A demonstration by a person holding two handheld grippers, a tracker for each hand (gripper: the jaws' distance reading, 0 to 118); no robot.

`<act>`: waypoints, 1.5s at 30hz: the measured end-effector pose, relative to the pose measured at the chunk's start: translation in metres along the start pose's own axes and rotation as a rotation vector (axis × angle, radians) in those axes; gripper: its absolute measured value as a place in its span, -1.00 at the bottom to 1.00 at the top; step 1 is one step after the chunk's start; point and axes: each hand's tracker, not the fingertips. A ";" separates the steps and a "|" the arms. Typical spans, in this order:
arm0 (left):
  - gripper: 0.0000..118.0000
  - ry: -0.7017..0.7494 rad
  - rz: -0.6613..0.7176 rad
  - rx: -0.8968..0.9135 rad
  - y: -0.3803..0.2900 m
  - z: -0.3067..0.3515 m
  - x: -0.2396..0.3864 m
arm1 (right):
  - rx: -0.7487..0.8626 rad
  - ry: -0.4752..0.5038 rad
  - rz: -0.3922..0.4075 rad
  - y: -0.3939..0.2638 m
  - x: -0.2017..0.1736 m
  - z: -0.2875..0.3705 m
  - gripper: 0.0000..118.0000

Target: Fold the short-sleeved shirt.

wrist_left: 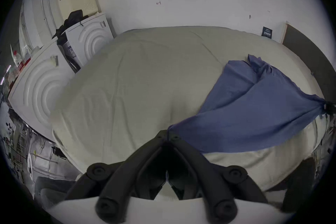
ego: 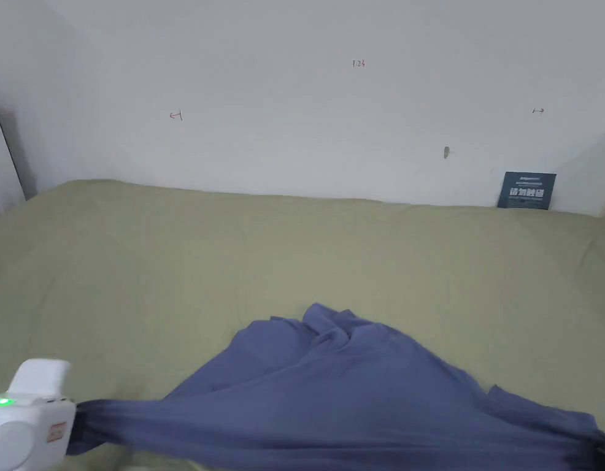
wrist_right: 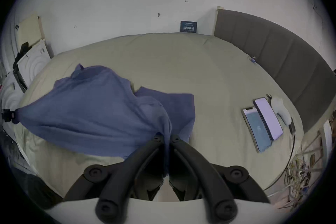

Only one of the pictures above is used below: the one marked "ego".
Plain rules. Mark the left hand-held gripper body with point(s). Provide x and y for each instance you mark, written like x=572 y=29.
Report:
x=22 y=431

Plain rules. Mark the dark blue shirt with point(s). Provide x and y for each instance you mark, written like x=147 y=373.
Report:
x=332 y=392

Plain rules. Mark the dark blue printed card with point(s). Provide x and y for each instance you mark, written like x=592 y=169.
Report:
x=526 y=190

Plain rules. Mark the bed with pale green sheet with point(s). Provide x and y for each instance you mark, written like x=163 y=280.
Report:
x=283 y=245

